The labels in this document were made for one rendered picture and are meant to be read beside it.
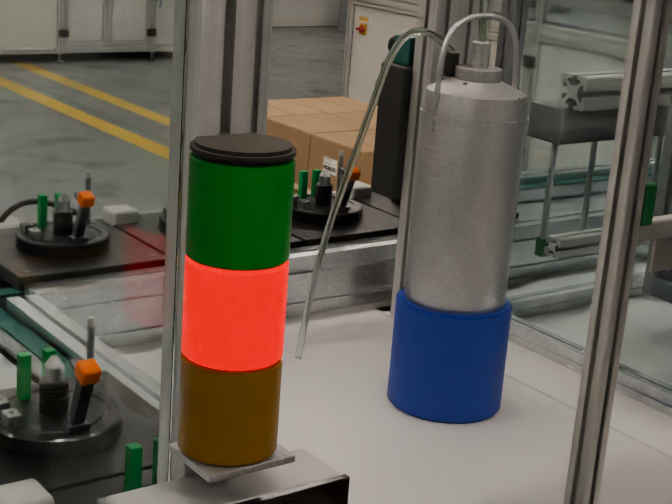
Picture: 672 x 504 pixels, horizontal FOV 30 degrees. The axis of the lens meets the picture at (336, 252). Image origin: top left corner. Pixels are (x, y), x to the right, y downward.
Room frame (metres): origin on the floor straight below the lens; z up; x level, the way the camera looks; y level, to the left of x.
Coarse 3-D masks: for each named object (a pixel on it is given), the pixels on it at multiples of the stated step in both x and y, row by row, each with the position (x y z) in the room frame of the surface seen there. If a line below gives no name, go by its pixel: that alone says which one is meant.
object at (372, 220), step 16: (304, 176) 2.15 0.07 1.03; (320, 176) 2.12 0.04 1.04; (352, 176) 2.05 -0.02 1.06; (304, 192) 2.15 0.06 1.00; (320, 192) 2.11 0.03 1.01; (336, 192) 2.18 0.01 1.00; (304, 208) 2.07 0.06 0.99; (320, 208) 2.09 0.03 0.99; (352, 208) 2.12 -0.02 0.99; (368, 208) 2.20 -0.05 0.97; (304, 224) 2.05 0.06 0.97; (320, 224) 2.06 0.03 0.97; (336, 224) 2.06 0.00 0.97; (352, 224) 2.08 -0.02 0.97; (368, 224) 2.09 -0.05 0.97; (384, 224) 2.09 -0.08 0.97; (304, 240) 1.96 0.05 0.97; (320, 240) 1.98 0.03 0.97; (336, 240) 2.00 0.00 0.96
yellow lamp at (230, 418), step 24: (192, 384) 0.56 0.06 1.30; (216, 384) 0.55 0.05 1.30; (240, 384) 0.55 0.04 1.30; (264, 384) 0.56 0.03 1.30; (192, 408) 0.56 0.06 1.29; (216, 408) 0.55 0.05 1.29; (240, 408) 0.55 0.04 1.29; (264, 408) 0.56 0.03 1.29; (192, 432) 0.56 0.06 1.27; (216, 432) 0.55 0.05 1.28; (240, 432) 0.55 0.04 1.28; (264, 432) 0.56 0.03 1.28; (192, 456) 0.56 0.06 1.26; (216, 456) 0.55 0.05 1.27; (240, 456) 0.55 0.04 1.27; (264, 456) 0.56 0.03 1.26
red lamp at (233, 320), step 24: (192, 264) 0.56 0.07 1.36; (288, 264) 0.57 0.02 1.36; (192, 288) 0.56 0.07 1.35; (216, 288) 0.55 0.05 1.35; (240, 288) 0.55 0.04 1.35; (264, 288) 0.56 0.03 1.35; (192, 312) 0.56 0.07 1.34; (216, 312) 0.55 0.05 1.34; (240, 312) 0.55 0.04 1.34; (264, 312) 0.56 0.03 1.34; (192, 336) 0.56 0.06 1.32; (216, 336) 0.55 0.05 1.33; (240, 336) 0.55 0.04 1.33; (264, 336) 0.56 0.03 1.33; (192, 360) 0.56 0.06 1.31; (216, 360) 0.55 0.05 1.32; (240, 360) 0.55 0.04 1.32; (264, 360) 0.56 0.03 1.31
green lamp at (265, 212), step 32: (192, 160) 0.56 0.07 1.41; (192, 192) 0.56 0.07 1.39; (224, 192) 0.55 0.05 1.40; (256, 192) 0.55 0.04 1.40; (288, 192) 0.57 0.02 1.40; (192, 224) 0.56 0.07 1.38; (224, 224) 0.55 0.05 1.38; (256, 224) 0.55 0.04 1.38; (288, 224) 0.57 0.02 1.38; (192, 256) 0.56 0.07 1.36; (224, 256) 0.55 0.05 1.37; (256, 256) 0.55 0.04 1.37; (288, 256) 0.57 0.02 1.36
